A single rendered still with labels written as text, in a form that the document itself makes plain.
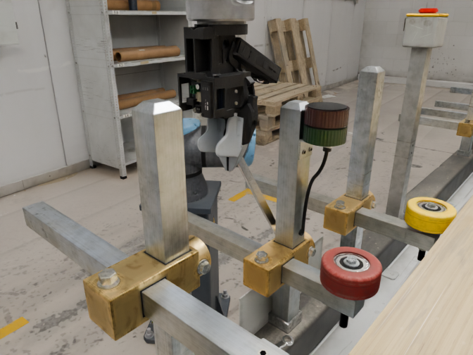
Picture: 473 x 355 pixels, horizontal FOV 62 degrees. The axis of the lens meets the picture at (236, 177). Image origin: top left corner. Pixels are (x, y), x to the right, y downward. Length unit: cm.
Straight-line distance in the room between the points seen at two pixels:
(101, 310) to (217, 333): 12
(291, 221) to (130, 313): 30
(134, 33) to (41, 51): 87
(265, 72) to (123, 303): 37
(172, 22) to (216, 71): 330
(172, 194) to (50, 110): 300
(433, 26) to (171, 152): 73
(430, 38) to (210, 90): 60
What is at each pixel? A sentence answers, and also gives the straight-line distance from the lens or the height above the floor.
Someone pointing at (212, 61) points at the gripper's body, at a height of 116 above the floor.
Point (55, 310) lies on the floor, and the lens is 203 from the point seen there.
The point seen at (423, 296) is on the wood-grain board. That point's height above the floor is 90.
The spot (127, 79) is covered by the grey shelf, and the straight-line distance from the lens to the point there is 375.
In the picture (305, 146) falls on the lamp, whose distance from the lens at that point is 59.
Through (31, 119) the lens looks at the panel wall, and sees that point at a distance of 332.
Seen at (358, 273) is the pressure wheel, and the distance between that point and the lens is 55.
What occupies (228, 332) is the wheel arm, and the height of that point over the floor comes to 96.
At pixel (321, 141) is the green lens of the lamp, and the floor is 106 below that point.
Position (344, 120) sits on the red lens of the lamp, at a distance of 55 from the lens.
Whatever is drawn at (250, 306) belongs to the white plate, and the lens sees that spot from 69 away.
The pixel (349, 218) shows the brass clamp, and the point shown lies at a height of 85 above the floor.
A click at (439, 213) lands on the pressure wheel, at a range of 75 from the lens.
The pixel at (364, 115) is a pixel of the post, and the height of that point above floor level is 104.
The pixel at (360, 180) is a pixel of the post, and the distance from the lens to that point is 84.
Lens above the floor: 122
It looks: 22 degrees down
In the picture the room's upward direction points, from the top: straight up
